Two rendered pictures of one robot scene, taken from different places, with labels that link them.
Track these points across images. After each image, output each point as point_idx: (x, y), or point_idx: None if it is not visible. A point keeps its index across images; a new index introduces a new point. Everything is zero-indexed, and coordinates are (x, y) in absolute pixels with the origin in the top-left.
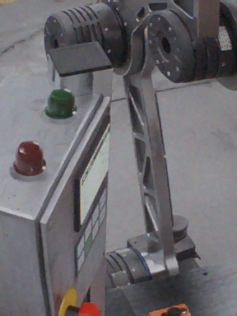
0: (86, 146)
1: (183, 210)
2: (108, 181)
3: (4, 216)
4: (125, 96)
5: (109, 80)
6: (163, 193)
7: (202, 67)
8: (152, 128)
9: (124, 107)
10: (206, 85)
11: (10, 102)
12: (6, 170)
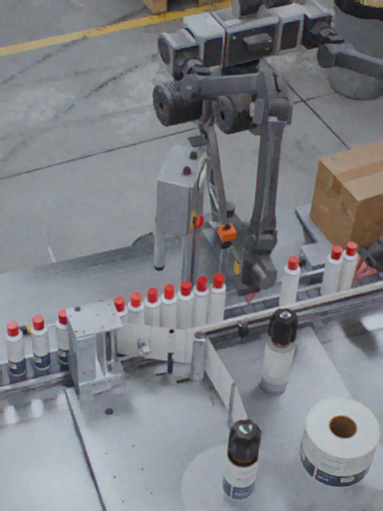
0: (200, 167)
1: (232, 201)
2: None
3: (181, 186)
4: (193, 127)
5: (205, 148)
6: (219, 188)
7: (239, 126)
8: (213, 153)
9: (193, 135)
10: None
11: (177, 154)
12: (180, 174)
